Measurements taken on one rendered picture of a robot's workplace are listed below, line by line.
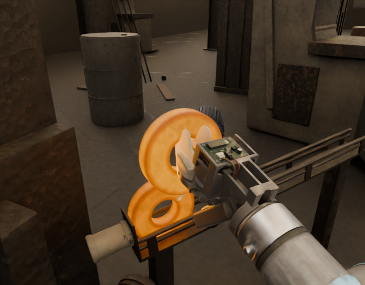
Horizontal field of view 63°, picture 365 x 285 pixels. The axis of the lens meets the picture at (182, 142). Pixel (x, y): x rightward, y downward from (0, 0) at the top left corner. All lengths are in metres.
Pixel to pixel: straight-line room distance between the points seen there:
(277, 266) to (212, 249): 1.28
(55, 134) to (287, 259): 0.55
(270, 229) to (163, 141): 0.23
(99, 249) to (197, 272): 0.91
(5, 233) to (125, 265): 1.05
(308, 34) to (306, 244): 2.40
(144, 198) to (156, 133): 0.20
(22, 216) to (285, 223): 0.43
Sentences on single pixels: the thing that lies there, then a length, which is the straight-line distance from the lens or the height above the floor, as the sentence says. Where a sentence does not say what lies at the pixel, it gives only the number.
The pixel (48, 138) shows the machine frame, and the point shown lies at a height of 0.87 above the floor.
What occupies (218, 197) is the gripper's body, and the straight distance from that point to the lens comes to 0.43.
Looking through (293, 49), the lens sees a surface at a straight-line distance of 2.72.
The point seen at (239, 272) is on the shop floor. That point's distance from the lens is 1.54.
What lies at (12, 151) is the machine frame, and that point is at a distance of 0.67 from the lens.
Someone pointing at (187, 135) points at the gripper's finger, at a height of 0.95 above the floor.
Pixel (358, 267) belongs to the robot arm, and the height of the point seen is 0.79.
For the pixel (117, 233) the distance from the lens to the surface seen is 0.67.
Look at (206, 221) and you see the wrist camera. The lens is 0.46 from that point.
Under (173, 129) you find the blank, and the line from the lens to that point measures 0.49.
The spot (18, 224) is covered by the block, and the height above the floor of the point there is 0.80.
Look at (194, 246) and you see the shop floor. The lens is 1.63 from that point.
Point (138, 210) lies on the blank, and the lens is 0.65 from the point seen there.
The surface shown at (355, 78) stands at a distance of 2.62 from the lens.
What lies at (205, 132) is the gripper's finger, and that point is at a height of 0.94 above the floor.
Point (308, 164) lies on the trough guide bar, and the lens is 0.91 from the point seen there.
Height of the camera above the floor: 1.13
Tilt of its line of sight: 25 degrees down
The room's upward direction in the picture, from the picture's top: straight up
